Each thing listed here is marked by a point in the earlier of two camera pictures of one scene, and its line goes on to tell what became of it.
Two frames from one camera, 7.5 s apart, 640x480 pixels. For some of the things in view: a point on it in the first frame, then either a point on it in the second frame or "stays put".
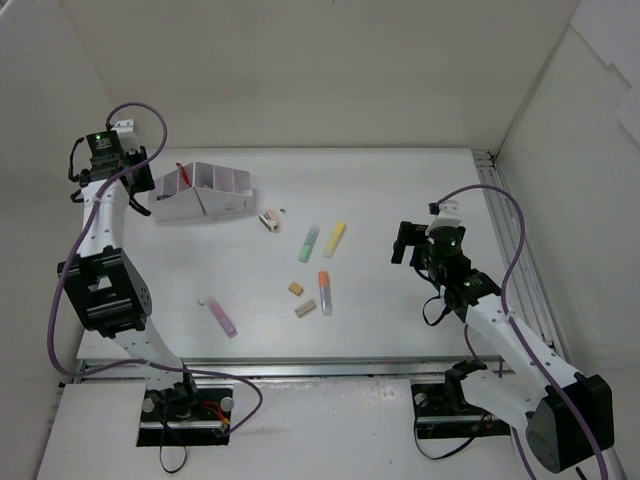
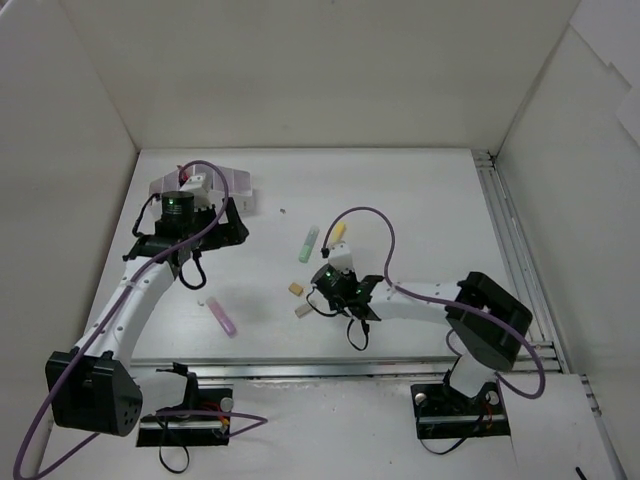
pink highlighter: (222, 317) stays put
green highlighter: (306, 249) stays put
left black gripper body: (138, 180) → (226, 226)
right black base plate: (441, 411) stays put
